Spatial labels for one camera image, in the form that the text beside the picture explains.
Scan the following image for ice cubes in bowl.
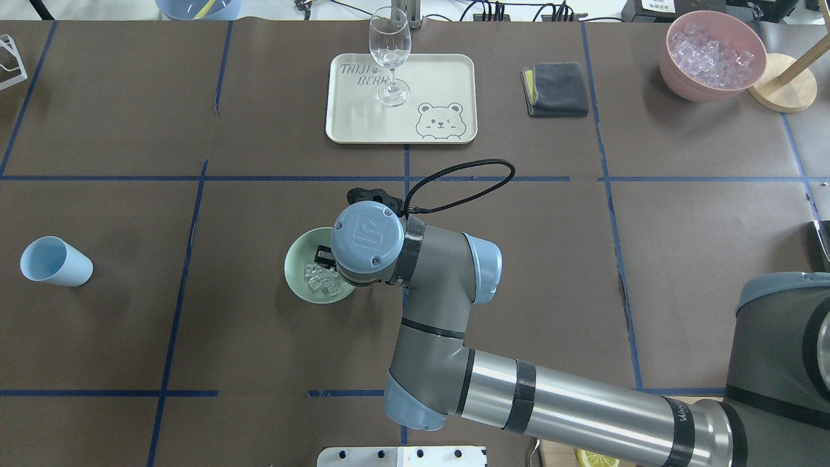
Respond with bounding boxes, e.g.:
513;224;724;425
303;263;344;296

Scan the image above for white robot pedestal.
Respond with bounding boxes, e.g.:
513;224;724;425
316;446;488;466

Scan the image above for half lemon slice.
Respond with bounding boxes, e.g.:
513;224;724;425
575;449;620;467

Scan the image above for wooden round stand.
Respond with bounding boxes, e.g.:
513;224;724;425
749;34;829;114

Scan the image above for yellow plastic fork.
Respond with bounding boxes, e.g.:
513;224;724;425
193;0;216;20

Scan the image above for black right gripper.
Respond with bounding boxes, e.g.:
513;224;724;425
314;187;406;268

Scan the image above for cream bear serving tray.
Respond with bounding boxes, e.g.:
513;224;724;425
325;53;478;145

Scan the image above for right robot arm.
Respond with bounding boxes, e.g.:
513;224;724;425
330;188;829;466

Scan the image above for blue bowl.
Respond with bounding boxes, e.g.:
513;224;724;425
155;1;243;21

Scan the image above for white wire cup rack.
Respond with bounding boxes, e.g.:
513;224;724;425
1;34;29;91

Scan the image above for metal ice scoop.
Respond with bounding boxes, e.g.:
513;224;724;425
806;221;829;273

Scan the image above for mint green bowl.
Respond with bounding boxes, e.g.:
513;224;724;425
283;227;355;304

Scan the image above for pink bowl with ice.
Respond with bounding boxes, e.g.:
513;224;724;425
660;10;767;102

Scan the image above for light blue plastic cup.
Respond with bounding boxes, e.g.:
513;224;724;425
19;236;94;287

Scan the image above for clear wine glass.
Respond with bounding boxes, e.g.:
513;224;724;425
368;6;412;107

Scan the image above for grey folded cloth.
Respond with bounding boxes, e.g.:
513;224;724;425
521;62;589;118

